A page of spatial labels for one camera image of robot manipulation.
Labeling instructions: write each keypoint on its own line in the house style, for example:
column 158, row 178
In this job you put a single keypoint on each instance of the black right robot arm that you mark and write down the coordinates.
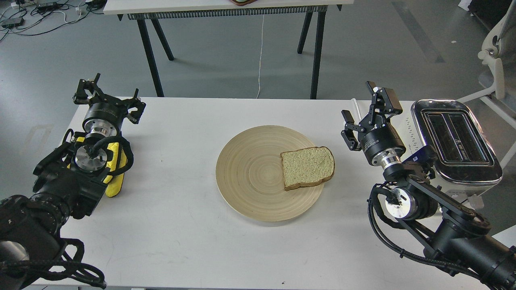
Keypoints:
column 424, row 210

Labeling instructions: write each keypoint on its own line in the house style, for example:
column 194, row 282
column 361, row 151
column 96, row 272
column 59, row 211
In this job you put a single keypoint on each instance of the brown bread slice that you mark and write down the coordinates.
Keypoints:
column 307, row 167

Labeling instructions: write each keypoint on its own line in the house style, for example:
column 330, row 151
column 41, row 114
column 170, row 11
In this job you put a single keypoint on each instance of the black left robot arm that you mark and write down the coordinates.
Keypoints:
column 71, row 181

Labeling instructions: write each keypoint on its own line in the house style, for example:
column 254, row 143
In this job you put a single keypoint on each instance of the white chrome toaster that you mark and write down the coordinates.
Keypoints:
column 466, row 164

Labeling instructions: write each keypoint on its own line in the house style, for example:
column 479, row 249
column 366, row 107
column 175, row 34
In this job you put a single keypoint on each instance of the white office chair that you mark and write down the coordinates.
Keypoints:
column 498, row 54

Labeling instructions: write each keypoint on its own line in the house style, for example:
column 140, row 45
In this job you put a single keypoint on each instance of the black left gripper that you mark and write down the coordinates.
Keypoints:
column 106, row 117

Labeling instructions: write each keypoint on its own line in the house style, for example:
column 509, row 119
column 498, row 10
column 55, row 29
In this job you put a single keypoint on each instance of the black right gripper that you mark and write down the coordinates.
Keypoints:
column 375, row 135

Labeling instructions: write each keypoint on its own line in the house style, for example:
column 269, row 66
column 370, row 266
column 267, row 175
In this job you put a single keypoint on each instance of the white background table black legs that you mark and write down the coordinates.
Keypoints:
column 154, row 10

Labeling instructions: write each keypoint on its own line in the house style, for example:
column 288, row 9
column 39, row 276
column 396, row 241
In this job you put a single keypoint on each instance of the yellow cloth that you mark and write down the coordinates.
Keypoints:
column 107, row 158

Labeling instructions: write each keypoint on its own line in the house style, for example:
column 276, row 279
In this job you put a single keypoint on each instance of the brown object on background table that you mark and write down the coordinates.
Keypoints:
column 242, row 2

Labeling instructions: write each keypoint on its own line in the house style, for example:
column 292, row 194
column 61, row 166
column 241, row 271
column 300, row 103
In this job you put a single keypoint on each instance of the round wooden plate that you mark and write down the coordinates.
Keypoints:
column 249, row 174

